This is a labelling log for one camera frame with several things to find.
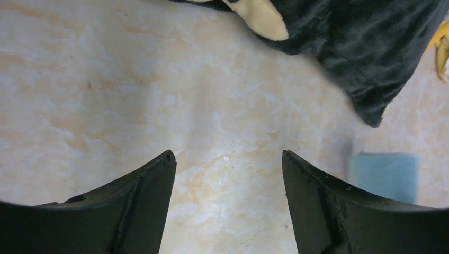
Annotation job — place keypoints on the light blue towel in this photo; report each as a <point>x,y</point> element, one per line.
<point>390,175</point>

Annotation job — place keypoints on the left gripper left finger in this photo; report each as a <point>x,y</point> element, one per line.
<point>127,215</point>

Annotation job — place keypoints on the yellow grey towel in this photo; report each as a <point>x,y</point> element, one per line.
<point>440,40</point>

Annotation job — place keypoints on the black pillow with tan flowers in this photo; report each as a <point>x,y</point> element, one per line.
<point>369,48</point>

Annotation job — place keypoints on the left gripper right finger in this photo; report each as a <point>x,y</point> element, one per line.
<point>330,215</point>

